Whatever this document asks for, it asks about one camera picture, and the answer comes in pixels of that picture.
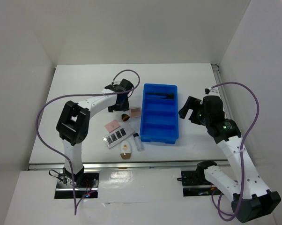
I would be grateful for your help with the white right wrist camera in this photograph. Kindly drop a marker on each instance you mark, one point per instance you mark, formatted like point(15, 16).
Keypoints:
point(210, 91)

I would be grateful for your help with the pink paper packet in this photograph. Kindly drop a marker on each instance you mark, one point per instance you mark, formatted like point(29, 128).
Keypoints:
point(111, 126)

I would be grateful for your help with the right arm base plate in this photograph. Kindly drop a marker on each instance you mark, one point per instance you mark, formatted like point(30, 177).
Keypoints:
point(193, 186)

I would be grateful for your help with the pink blush compact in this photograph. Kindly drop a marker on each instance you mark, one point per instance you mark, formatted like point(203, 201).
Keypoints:
point(135, 112)

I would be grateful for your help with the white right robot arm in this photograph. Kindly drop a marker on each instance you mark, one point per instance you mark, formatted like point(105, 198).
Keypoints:
point(250, 196)

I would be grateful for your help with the aluminium rail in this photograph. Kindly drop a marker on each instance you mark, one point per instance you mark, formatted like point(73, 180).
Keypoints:
point(221, 91)
point(121, 165)

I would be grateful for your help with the clear small bottle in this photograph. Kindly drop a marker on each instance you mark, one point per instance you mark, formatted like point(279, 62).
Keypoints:
point(138, 142)

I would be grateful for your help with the aluminium rail right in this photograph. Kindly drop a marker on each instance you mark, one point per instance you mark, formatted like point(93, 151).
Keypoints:
point(221, 91)

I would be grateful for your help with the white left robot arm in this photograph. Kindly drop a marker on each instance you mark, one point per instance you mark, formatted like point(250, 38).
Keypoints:
point(73, 124)

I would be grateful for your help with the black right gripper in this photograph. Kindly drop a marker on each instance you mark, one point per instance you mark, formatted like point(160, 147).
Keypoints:
point(194, 103)

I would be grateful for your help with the black eyeshadow palette pack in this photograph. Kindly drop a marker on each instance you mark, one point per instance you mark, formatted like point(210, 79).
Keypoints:
point(117, 136)

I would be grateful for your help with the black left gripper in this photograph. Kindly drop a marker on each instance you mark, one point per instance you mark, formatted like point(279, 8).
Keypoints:
point(124, 107)

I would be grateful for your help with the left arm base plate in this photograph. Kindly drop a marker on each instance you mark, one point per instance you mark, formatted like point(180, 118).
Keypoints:
point(88, 186)

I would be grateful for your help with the blue plastic organizer tray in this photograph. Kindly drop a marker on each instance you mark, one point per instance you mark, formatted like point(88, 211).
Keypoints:
point(159, 118)

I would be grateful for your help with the short kabuki makeup brush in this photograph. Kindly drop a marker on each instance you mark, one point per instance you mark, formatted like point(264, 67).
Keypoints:
point(125, 117)

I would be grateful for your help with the aluminium rail front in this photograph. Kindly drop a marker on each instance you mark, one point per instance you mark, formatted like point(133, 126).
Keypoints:
point(121, 165)

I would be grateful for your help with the white egg-shaped foundation bottle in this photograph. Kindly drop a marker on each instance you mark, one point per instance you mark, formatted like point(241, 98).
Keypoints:
point(125, 150)

